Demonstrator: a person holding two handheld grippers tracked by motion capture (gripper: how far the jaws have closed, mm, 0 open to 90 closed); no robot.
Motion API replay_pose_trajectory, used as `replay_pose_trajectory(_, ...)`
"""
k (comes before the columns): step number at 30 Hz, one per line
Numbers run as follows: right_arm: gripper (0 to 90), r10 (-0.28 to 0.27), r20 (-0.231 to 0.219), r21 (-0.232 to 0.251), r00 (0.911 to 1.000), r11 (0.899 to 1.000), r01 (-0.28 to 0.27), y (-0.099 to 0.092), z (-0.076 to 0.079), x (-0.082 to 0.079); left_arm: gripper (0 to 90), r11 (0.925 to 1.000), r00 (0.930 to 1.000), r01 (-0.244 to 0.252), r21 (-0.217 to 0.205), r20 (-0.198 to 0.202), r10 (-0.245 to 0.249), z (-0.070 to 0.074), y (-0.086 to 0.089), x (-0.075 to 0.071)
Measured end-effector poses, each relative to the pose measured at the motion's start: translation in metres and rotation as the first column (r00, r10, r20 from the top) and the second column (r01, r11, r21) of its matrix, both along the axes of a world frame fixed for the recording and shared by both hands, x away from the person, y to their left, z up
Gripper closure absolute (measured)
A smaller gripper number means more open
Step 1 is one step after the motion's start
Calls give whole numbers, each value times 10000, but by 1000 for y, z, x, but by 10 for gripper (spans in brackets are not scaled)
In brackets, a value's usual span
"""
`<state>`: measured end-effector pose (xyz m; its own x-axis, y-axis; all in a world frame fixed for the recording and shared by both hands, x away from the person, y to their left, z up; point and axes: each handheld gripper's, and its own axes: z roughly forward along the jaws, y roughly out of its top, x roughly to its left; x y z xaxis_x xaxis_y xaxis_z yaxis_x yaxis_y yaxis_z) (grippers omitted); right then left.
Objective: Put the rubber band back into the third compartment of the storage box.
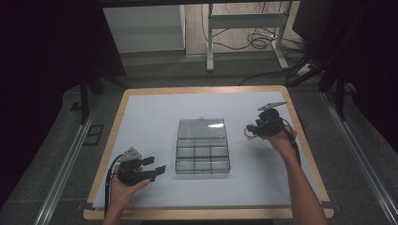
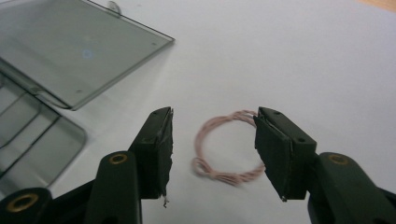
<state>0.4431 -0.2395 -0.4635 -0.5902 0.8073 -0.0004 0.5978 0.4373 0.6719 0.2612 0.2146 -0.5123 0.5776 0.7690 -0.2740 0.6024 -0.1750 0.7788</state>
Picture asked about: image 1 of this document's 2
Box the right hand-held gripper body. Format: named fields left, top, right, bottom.
left=253, top=100, right=288, bottom=138

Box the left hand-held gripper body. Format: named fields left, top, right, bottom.
left=116, top=146, right=157, bottom=188

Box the small red rubber band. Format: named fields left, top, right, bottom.
left=243, top=124, right=256, bottom=141

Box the clear plastic compartment box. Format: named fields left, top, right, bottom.
left=175, top=116, right=232, bottom=176

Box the person's right hand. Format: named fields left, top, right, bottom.
left=264, top=123, right=299, bottom=155

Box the person's left hand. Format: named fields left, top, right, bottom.
left=107, top=164, right=151, bottom=214

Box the black metal stand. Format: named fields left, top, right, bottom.
left=318, top=60, right=349, bottom=122
left=77, top=69, right=130, bottom=126

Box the dark curtain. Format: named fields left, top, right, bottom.
left=0, top=0, right=127, bottom=209
left=292, top=0, right=398, bottom=153

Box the grey cabinet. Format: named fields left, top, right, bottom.
left=102, top=4, right=187, bottom=54

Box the left hand-held gripper black cable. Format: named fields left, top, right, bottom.
left=103, top=153, right=124, bottom=218

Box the hand-held gripper black cable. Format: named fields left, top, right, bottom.
left=103, top=153, right=124, bottom=218
left=281, top=117, right=302, bottom=167

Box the right hand-held gripper black cable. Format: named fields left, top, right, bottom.
left=281, top=117, right=302, bottom=167

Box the long black floor cable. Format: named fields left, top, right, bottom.
left=237, top=67, right=303, bottom=87

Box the black floor frame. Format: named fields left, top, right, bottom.
left=83, top=124, right=105, bottom=146

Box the aluminium floor rail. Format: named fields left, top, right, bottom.
left=32, top=101, right=99, bottom=225
left=321, top=91, right=398, bottom=225

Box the black coiled floor cable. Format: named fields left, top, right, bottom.
left=200, top=3, right=280, bottom=52

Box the white metal desk frame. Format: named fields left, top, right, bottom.
left=205, top=1, right=291, bottom=73

